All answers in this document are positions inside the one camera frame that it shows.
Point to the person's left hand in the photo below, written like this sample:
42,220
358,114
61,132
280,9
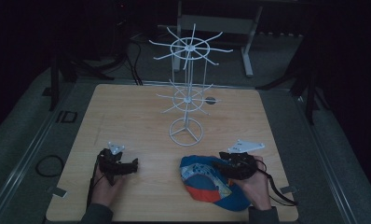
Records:
104,191

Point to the black stand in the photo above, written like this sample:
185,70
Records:
54,84
311,96

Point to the person's right hand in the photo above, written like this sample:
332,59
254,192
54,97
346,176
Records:
258,189

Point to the blue and orange cap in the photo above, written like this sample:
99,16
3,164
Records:
205,183

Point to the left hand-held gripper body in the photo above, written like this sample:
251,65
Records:
110,163

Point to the dark round table grommet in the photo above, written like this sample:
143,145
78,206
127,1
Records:
211,100

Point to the grey metal frame table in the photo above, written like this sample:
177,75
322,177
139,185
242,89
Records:
217,24

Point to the grey tape piece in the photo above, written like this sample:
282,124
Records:
288,189
59,192

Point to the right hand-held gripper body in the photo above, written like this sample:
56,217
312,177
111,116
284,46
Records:
242,165

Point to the black rectangular floor bracket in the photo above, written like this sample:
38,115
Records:
60,116

